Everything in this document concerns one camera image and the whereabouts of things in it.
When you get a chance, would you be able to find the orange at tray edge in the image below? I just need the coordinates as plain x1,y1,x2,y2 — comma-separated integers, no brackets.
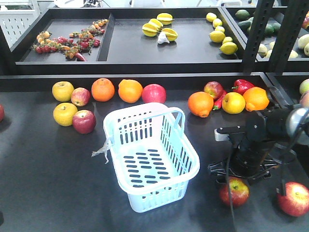
243,87,270,112

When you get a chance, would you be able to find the black upright rack post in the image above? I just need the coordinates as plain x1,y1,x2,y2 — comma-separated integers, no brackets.
242,0,274,74

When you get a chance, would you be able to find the dark red apple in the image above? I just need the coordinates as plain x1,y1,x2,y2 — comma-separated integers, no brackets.
72,110,96,134

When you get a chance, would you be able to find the yellow apple back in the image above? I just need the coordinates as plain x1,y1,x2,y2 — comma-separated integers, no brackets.
52,81,74,102

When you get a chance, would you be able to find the orange of pair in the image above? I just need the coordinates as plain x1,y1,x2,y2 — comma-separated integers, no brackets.
118,79,143,103
91,78,115,102

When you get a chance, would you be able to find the orange near peppers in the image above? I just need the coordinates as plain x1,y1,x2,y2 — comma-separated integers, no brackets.
187,91,214,118

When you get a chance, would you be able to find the orange right of pair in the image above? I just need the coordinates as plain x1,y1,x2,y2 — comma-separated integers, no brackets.
118,79,143,103

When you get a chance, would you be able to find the red bell pepper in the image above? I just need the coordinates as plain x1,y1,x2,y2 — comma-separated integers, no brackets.
232,79,255,95

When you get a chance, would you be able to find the pale peach back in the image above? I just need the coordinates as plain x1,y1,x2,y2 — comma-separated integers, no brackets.
299,79,309,95

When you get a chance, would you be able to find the orange left of pair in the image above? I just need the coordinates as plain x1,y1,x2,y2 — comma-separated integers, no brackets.
91,78,115,102

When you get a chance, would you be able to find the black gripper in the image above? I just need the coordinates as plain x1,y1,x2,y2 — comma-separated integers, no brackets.
208,113,278,182

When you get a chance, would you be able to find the red-yellow apple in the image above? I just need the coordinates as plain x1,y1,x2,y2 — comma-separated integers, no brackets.
219,177,250,207

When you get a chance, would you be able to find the black wood-panel display stand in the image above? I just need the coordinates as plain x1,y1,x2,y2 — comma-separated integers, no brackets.
0,6,309,232

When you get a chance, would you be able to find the small pinkish red apple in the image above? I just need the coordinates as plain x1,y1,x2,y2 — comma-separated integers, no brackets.
70,87,91,107

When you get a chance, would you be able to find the red chili pepper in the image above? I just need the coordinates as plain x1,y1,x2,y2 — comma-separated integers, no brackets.
212,90,227,110

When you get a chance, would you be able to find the large pink-red apple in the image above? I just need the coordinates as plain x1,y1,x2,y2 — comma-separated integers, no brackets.
141,84,167,103

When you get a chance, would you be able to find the lone red apple far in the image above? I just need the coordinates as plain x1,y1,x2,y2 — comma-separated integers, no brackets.
0,104,5,122

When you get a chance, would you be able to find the white garlic bulb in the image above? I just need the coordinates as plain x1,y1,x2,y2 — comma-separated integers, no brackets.
157,32,170,44

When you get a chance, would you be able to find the yellow apple near peppers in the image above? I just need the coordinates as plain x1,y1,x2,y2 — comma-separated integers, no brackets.
222,92,246,114

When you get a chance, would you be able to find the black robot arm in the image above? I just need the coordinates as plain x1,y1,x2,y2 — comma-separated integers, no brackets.
208,105,309,182

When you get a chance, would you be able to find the yellow apple front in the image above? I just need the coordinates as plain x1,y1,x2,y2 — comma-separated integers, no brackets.
53,102,78,127

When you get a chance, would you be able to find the red apple behind orange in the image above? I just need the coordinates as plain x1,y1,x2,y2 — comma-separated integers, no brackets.
204,81,224,100

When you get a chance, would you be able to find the light blue plastic basket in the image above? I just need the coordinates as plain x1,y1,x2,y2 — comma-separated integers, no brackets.
92,102,200,213

